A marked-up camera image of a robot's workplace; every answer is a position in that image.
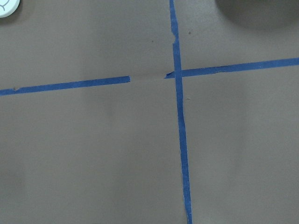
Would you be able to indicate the cream bear tray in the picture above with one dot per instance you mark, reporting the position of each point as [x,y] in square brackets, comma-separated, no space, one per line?
[8,7]

